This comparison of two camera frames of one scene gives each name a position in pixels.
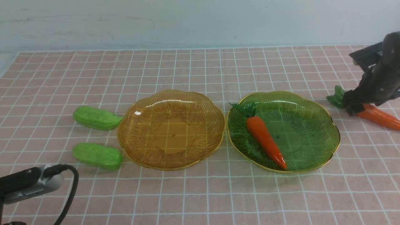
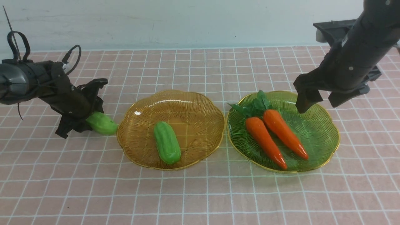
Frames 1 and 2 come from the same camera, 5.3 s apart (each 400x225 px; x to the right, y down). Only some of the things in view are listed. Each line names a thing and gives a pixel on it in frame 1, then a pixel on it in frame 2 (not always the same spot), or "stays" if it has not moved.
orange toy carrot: x=257 y=125 stays
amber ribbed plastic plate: x=170 y=129 stays
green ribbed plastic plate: x=302 y=129 stays
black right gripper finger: x=352 y=97 → x=308 y=92
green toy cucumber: x=98 y=156 → x=167 y=142
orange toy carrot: x=371 y=112 → x=262 y=105
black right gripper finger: x=353 y=109 → x=336 y=98
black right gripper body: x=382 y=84 → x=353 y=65
